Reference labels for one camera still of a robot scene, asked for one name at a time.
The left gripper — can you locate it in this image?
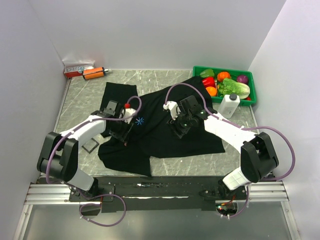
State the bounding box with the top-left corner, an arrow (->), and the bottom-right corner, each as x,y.
109,115 -> 134,142

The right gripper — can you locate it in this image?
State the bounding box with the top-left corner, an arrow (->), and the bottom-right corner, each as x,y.
166,109 -> 193,140

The black garment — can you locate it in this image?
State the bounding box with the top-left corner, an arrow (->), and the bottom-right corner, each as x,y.
98,76 -> 225,176

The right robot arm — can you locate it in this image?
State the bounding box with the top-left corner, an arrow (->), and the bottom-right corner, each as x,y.
163,95 -> 279,200

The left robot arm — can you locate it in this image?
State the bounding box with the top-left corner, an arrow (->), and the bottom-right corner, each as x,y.
37,100 -> 138,201

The orange toy fruit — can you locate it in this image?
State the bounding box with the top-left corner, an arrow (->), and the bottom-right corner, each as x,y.
205,86 -> 218,97

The red toy pepper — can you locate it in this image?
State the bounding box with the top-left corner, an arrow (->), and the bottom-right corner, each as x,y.
202,76 -> 216,88

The white plastic bottle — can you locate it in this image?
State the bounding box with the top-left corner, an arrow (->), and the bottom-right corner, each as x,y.
217,93 -> 240,119

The green plastic crate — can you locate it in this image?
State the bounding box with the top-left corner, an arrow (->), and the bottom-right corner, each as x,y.
193,66 -> 257,107

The green toy pepper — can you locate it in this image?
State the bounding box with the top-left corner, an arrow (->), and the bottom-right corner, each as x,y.
199,68 -> 215,79

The toy lettuce cabbage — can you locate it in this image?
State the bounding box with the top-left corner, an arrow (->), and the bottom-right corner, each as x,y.
217,78 -> 251,100

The orange cylinder tool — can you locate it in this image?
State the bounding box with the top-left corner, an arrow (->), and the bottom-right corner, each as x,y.
82,67 -> 110,81

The orange toy pumpkin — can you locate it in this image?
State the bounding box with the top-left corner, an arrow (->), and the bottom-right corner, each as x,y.
216,71 -> 231,82

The purple toy onion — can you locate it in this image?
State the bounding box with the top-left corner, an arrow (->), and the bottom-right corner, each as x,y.
236,74 -> 249,85

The red white box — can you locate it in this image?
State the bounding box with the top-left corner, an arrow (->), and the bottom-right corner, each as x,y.
63,63 -> 95,79

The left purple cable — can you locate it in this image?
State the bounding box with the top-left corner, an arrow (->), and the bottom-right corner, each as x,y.
44,95 -> 143,227

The purple cable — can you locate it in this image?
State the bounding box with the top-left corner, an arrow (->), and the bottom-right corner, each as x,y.
44,95 -> 143,227
163,83 -> 296,218

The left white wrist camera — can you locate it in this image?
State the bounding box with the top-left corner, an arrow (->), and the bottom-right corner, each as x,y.
121,103 -> 136,124

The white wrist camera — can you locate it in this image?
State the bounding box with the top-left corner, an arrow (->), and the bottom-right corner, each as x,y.
163,101 -> 181,120
121,103 -> 136,124

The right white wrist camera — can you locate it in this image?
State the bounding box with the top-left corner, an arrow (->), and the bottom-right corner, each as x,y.
163,101 -> 181,120

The black square frame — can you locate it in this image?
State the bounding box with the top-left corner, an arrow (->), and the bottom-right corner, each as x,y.
82,138 -> 100,154

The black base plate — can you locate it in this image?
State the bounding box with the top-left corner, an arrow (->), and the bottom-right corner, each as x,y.
69,176 -> 248,213

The aluminium rail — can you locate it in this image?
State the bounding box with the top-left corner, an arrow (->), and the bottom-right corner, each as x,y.
24,182 -> 289,205

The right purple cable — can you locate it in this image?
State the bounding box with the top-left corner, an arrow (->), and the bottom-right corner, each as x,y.
163,83 -> 296,218

